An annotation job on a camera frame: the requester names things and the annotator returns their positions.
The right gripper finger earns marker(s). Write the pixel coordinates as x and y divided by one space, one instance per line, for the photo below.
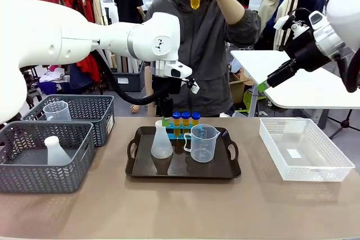
281 70
278 78

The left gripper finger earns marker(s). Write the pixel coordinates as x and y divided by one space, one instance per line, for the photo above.
168 121
164 121

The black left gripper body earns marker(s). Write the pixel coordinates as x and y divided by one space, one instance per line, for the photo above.
167 106

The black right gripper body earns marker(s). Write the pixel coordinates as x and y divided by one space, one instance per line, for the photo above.
306 53

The yellow tube with blue cap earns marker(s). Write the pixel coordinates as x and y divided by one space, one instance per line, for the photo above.
177 120
195 119
186 120
195 2

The white plastic conical flask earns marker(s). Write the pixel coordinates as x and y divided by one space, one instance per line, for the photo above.
161 147
56 153

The clear plastic measuring beaker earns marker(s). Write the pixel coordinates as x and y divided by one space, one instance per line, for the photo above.
202 144
57 110

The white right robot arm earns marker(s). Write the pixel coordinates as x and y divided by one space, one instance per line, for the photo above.
346 6

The person's right forearm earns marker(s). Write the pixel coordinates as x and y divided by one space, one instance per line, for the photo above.
149 94

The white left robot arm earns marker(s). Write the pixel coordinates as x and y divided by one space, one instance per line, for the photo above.
42 40

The person's left forearm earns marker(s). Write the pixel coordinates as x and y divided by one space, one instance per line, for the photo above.
232 6

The blue test tube rack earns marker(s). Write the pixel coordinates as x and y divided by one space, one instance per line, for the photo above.
180 138

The white background table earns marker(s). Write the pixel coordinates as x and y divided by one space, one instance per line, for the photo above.
303 91

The green chair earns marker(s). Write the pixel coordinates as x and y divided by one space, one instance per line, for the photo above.
250 99

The brown cardboard box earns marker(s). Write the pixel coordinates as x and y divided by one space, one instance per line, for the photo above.
237 89

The dark grey storage bin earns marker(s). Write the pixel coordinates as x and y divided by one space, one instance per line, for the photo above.
126 81

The dark brown serving tray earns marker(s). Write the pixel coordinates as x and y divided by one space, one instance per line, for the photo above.
140 167

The background person beige coat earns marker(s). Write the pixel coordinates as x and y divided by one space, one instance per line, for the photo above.
271 4

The person's grey jacket torso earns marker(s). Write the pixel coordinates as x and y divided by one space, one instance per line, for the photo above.
208 54

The grey woven plastic basket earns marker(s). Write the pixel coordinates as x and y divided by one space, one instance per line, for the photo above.
92 110
42 178

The black tripod stand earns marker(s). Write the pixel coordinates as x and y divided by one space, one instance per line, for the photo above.
344 123

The red hanging garment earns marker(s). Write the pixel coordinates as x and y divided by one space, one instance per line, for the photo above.
88 65

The white perforated plastic basket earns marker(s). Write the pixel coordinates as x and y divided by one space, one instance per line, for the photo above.
309 167

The pile of clothes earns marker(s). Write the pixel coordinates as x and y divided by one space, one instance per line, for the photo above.
53 79

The beige hanging garment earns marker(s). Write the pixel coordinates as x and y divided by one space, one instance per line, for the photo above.
98 6

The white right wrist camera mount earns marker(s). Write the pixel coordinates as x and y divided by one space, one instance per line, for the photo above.
299 29

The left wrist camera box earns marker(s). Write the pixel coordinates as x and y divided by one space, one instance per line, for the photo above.
194 86

